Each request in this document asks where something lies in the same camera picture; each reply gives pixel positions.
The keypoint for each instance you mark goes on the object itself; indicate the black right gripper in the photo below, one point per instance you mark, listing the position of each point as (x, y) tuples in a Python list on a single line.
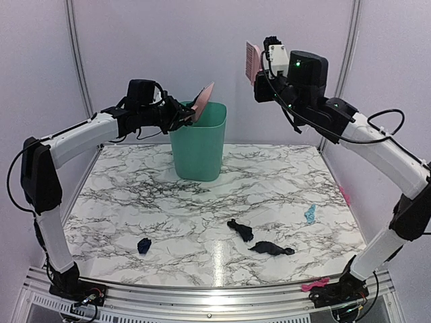
[(261, 94)]

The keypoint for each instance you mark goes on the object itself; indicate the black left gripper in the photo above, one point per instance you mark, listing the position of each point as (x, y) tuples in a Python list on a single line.
[(176, 112)]

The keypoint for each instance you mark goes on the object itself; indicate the pink plastic dustpan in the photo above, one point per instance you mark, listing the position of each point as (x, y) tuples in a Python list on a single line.
[(200, 102)]

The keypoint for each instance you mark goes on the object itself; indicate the pink hand brush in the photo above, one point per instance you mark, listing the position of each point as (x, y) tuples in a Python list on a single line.
[(252, 66)]

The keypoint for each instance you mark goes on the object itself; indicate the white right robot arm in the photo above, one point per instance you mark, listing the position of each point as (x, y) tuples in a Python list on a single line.
[(342, 124)]

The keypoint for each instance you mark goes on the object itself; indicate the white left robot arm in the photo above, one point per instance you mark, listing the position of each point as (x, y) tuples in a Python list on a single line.
[(41, 159)]

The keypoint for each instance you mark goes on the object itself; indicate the green plastic waste bin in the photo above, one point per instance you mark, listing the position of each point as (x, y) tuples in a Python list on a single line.
[(198, 149)]

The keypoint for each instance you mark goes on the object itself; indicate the magenta paper scrap on table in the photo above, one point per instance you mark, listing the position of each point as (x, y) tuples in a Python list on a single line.
[(345, 195)]

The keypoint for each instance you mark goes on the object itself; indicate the light blue paper scrap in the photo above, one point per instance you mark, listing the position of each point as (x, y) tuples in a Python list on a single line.
[(310, 214)]

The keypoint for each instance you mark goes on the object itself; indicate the black scrap upper piece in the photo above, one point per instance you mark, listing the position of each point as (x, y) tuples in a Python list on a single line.
[(245, 232)]

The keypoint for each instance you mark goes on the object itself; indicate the black scrap piece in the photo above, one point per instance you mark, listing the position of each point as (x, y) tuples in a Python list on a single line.
[(245, 232), (265, 247)]

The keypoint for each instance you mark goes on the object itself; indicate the small dark blue scrap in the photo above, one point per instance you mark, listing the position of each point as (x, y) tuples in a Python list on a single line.
[(143, 245)]

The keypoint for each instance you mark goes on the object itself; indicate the black scrap lower piece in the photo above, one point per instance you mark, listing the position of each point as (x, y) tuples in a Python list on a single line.
[(265, 247)]

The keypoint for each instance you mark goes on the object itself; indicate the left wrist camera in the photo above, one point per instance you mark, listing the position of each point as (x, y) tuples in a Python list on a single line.
[(159, 97)]

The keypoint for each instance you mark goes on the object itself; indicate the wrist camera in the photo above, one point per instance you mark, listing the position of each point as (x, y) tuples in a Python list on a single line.
[(159, 97), (276, 56)]

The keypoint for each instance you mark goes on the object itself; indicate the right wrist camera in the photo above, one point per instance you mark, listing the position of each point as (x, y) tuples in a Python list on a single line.
[(276, 56)]

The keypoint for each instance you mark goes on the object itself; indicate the right frame post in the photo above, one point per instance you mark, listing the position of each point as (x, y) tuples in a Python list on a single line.
[(350, 46)]

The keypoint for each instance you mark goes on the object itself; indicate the frame post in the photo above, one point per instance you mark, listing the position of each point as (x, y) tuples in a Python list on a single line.
[(350, 46), (78, 62)]

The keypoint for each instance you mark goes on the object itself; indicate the left frame post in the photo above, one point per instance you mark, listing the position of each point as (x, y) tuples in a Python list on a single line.
[(78, 62)]

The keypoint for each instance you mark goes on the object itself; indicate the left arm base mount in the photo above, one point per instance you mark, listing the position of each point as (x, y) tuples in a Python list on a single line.
[(68, 285)]

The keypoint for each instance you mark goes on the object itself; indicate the magenta scrap on rail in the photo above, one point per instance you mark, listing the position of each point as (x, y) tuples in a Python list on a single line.
[(315, 284)]

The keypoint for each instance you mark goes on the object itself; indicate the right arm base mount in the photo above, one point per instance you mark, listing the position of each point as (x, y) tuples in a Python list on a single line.
[(347, 289)]

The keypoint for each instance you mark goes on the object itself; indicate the aluminium front rail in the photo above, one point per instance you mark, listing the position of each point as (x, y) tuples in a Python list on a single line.
[(145, 303)]

